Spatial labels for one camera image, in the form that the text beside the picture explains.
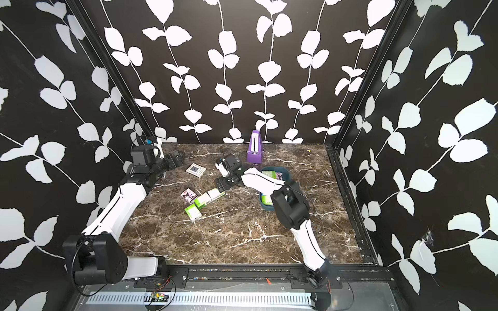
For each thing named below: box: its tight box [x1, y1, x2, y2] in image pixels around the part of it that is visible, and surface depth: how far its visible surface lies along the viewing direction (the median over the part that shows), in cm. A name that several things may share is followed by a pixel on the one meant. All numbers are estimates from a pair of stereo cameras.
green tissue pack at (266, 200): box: [261, 195, 274, 206], surface depth 95 cm
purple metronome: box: [246, 129, 263, 164], surface depth 109 cm
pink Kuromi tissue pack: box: [180, 187, 199, 205], surface depth 97 cm
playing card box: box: [185, 163, 207, 179], surface depth 109 cm
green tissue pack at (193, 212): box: [184, 203, 203, 221], surface depth 92 cm
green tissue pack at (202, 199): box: [193, 191, 213, 208], surface depth 95 cm
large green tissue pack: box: [206, 187, 226, 202], surface depth 97 cm
